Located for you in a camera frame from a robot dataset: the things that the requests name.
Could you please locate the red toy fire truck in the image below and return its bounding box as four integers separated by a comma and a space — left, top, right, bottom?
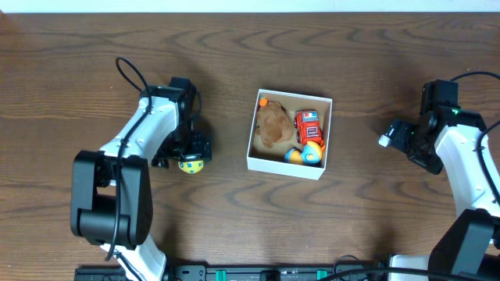
294, 109, 324, 146

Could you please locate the white cardboard box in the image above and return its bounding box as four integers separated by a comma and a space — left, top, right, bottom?
247, 89, 333, 180

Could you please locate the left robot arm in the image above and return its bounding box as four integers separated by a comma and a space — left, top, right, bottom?
70, 77, 212, 280

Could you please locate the yellow ball with blue letters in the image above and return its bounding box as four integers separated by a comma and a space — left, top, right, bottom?
178, 159, 204, 174

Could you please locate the blue and yellow duck toy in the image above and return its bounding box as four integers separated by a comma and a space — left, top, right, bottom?
284, 140, 325, 165

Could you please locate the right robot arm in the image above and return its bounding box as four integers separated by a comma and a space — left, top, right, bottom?
379, 78, 499, 280

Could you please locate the black rail with green clips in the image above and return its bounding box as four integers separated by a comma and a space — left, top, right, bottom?
73, 255, 375, 281

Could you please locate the brown plush toy with carrot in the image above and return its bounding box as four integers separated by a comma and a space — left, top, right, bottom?
255, 97, 295, 148

